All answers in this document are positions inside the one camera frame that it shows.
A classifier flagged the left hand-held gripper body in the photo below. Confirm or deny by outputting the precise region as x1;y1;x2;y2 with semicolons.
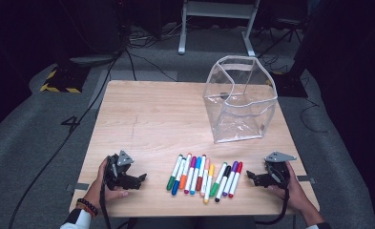
104;150;139;192

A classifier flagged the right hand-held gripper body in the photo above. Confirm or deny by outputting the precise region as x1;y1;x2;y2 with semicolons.
260;151;298;189

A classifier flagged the light green marker pen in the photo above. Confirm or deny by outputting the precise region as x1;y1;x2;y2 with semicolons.
209;161;228;198

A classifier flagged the row of mixed markers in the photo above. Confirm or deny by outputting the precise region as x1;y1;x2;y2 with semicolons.
166;153;244;204

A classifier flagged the yellow marker pen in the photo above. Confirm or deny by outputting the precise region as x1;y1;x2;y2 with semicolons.
203;163;216;204

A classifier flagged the pink marker pen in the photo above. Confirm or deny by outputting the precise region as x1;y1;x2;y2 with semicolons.
200;158;211;198

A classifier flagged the clear plastic pouch white trim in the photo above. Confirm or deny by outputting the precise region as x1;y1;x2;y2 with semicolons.
202;55;279;144

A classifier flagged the brown marker pen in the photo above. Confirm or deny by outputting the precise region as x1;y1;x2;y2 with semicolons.
195;154;207;192

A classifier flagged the light blue marker pen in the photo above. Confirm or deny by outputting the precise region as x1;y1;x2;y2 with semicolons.
189;156;202;196

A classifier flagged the person's right hand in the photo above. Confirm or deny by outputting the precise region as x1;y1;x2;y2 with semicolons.
267;161;308;214

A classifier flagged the person's left hand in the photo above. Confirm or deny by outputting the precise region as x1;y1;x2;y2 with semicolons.
83;157;130;210

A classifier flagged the grey tape strip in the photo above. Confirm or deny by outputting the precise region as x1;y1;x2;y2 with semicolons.
297;175;317;184
66;182;90;192

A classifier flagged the grey stand base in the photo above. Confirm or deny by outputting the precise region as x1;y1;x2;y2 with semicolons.
69;54;119;68

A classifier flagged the dark curtain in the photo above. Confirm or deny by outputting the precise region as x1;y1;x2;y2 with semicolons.
0;0;126;141
289;0;375;229

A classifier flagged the black tripod stand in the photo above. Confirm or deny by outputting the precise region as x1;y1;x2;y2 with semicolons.
257;17;303;59

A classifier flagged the left hand-held gripper cable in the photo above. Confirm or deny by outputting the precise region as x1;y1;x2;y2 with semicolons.
98;173;135;229

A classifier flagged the hand-held gripper cable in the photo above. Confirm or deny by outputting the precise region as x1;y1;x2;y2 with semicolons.
98;173;135;229
255;177;291;226

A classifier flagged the right hand-held gripper cable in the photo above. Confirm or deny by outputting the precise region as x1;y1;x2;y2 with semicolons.
255;177;291;226

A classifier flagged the black beaded bracelet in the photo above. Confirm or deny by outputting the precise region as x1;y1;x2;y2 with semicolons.
76;198;99;215

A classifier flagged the orange beaded bracelet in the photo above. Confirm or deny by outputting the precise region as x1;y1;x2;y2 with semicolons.
75;203;95;219

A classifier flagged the long black floor cable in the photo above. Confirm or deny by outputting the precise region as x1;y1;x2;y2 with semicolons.
8;47;126;229

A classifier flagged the black base plate yellow corner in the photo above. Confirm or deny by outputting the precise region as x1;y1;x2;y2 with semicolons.
267;71;308;98

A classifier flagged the black yellow striped base plate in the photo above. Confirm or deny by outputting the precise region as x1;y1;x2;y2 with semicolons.
39;65;91;94

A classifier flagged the thin black floor cable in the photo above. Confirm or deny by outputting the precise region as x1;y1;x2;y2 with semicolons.
124;51;178;82

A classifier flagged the tangle of floor cables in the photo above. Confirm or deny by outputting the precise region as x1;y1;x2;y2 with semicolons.
127;27;184;49

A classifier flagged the white desk frame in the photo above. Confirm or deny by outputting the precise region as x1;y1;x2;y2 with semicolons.
177;0;261;59

